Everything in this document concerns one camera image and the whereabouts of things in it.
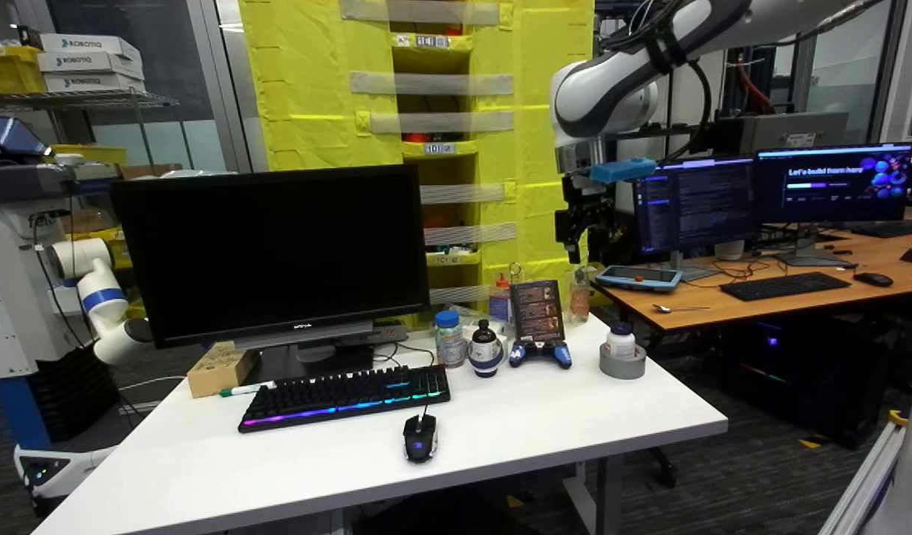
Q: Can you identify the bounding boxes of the clear jar with blue lid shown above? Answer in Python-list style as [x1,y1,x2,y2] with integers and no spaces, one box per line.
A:
[429,307,469,371]

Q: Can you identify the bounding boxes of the clear jar with brown contents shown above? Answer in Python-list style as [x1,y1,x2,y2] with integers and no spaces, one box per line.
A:
[569,264,597,325]

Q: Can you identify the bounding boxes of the black computer mouse blue light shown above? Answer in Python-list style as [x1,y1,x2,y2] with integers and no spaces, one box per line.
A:
[401,411,440,466]

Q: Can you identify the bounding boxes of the black computer monitor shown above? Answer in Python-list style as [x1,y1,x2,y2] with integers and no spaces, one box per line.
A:
[110,160,432,388]

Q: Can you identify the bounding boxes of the white base with black top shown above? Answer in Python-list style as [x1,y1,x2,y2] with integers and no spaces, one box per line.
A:
[12,443,116,504]

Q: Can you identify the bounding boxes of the yellow shelf unit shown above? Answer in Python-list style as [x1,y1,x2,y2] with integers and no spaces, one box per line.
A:
[236,0,597,312]

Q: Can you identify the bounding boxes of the grey metal frame rail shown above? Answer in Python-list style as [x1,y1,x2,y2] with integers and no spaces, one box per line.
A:
[820,411,912,535]

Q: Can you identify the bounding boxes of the monitor showing code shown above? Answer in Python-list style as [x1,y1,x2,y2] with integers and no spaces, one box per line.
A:
[636,154,759,261]

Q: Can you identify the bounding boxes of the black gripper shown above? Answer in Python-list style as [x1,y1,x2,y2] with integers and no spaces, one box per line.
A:
[554,172,616,269]

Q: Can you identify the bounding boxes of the white bottle with blue cap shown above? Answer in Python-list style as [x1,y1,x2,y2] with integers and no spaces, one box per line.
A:
[606,321,643,367]

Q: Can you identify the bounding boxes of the clear bottle with orange cap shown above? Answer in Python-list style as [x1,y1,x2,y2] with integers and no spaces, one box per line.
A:
[489,273,515,330]

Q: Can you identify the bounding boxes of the grey masking tape roll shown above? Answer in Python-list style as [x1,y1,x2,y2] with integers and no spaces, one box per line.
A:
[597,339,646,383]

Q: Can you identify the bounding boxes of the green white marker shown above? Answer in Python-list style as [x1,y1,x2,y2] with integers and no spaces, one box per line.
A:
[217,380,264,403]

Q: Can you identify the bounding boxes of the black computer tower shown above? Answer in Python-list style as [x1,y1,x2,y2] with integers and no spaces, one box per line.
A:
[729,315,912,443]

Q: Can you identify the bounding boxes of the plain black keyboard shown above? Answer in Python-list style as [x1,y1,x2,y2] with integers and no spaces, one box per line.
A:
[717,270,851,303]

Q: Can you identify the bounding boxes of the small cardboard box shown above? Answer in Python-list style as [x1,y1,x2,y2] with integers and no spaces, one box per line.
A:
[183,339,259,403]

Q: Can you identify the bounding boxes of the dark bottle with white label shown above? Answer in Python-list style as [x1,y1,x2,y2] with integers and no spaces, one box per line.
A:
[465,318,504,380]

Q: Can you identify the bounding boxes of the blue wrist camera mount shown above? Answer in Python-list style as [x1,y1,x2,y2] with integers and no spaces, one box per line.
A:
[584,159,663,190]

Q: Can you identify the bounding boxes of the black backlit keyboard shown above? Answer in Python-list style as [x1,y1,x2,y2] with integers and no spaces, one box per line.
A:
[235,362,453,438]

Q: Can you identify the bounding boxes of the wooden desk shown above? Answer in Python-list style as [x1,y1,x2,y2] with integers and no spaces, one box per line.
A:
[591,226,912,334]

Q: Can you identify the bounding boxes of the dark framed picture card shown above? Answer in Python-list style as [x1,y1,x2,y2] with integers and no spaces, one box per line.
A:
[507,278,566,348]

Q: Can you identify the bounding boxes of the stacked white cardboard boxes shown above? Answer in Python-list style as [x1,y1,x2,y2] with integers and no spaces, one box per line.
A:
[34,31,152,101]

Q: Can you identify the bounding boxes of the white robot with blue stripe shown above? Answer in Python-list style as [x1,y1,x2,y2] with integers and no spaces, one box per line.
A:
[0,202,147,383]

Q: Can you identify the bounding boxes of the blue grey teach pendant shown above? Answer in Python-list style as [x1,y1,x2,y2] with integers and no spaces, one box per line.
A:
[597,261,686,296]

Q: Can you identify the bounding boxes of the yellow storage bin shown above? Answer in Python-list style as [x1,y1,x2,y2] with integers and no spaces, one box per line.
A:
[0,43,48,99]

